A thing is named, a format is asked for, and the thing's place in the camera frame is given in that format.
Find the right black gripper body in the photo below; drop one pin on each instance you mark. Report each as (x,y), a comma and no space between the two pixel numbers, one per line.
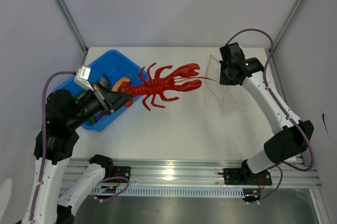
(225,77)

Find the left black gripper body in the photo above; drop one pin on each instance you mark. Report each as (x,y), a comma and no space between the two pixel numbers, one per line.
(88,107)

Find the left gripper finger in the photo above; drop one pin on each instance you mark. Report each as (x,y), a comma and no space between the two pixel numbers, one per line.
(104,83)
(115,100)

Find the toy steak slice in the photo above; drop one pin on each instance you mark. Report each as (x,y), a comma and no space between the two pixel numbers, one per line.
(119,83)

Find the clear pink-dotted zip bag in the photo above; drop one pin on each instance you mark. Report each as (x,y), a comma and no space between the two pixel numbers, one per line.
(231,98)

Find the red toy lobster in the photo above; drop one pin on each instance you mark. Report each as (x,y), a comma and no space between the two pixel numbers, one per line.
(183,79)

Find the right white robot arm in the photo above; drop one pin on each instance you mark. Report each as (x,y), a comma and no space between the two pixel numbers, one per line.
(291,135)

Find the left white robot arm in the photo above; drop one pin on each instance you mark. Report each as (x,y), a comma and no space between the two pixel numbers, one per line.
(53,150)

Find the blue plastic bin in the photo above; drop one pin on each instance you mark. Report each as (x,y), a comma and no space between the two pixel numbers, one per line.
(110,63)

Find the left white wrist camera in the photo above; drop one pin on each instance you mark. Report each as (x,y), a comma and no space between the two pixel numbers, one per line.
(82,76)

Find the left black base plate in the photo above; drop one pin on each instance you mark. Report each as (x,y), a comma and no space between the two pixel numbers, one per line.
(122,171)

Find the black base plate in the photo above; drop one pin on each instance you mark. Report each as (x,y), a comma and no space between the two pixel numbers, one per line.
(122,171)
(240,176)

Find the white slotted cable duct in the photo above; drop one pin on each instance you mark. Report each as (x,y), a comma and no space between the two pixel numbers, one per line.
(199,192)

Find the aluminium mounting rail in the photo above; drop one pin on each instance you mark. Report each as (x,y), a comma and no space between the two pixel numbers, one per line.
(207,174)

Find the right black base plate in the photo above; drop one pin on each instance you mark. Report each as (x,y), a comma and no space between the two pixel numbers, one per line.
(240,176)

